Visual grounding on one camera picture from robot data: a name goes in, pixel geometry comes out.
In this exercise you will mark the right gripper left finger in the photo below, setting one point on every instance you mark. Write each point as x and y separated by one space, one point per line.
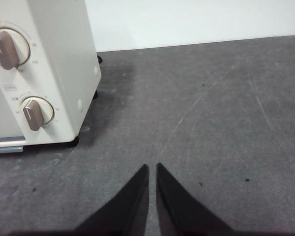
122 216

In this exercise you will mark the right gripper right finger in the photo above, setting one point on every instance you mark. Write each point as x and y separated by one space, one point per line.
181 216

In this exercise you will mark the black oven foot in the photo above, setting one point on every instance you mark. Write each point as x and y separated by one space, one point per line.
76 142

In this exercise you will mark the cream timer knob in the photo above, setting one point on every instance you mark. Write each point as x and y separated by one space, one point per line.
35 114

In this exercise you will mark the grey crumb tray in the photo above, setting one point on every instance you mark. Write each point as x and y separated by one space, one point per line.
4 150

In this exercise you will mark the cream Toshiba toaster oven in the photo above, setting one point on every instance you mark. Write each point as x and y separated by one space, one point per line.
63 49

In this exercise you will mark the cream temperature knob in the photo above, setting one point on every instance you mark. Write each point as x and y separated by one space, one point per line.
7 49

